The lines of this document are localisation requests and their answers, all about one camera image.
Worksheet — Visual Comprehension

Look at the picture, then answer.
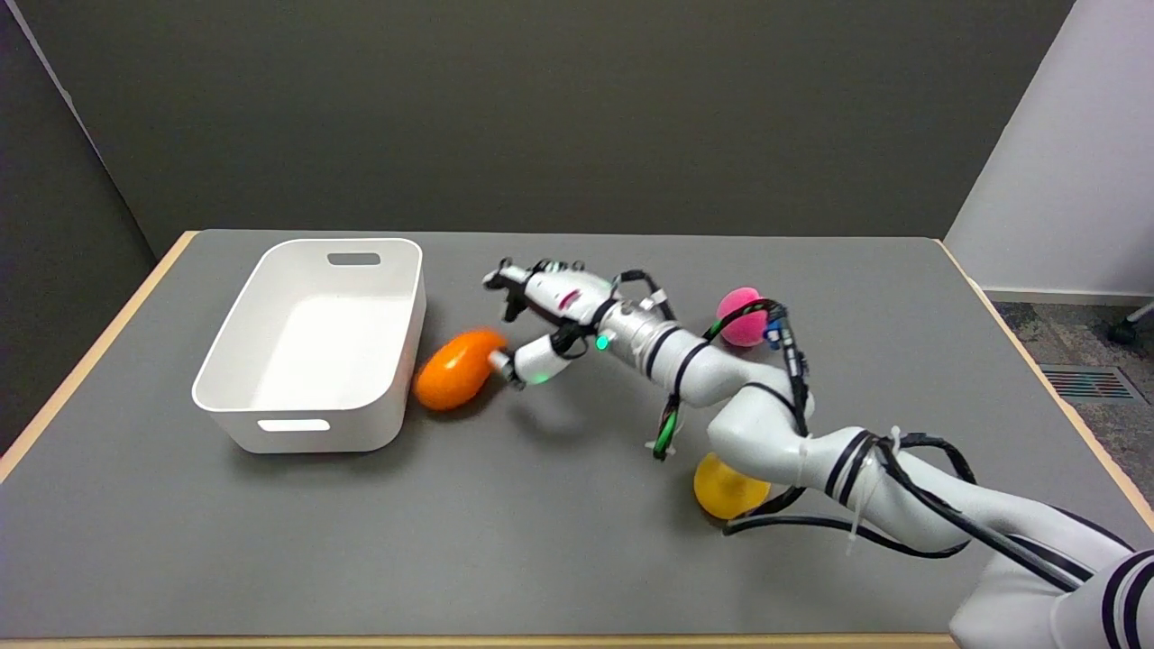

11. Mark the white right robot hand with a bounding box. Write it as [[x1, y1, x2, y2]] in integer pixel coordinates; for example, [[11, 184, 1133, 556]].
[[482, 259, 623, 391]]

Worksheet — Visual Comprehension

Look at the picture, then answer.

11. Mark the orange mango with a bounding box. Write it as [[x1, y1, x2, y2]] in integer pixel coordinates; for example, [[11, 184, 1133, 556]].
[[413, 329, 508, 413]]

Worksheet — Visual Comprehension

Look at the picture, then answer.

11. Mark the pink peach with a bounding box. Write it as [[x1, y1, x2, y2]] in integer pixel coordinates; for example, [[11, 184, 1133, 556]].
[[716, 288, 773, 348]]

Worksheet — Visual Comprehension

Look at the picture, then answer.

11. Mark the white plastic bin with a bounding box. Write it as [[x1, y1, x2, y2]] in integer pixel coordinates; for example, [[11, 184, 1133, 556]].
[[191, 237, 427, 454]]

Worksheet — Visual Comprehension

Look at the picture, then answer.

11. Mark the yellow pear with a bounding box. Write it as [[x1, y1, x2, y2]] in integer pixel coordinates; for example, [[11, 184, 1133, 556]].
[[692, 452, 773, 521]]

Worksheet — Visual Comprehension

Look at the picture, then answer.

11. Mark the floor vent grille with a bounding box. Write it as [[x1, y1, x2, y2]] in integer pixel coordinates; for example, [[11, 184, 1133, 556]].
[[1040, 364, 1149, 405]]

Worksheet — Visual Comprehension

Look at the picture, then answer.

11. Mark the black chair caster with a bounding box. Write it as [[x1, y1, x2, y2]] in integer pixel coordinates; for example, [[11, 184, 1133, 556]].
[[1106, 302, 1154, 346]]

